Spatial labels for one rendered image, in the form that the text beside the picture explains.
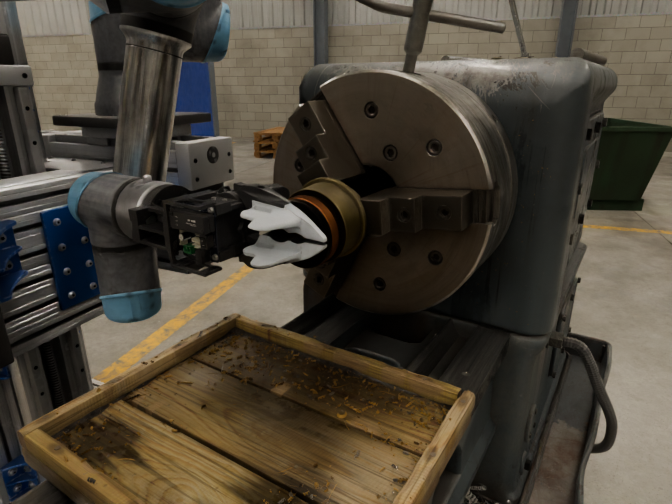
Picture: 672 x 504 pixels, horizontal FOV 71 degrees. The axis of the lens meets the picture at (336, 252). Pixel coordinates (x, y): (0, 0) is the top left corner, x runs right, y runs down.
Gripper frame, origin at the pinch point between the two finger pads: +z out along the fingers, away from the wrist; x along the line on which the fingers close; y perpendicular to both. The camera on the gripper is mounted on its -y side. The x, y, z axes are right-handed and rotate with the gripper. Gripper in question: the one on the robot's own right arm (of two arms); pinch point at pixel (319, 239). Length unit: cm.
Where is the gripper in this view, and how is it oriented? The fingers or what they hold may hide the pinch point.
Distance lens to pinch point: 46.2
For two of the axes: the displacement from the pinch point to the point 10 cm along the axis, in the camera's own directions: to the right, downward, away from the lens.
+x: 0.0, -9.4, -3.3
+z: 8.4, 1.8, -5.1
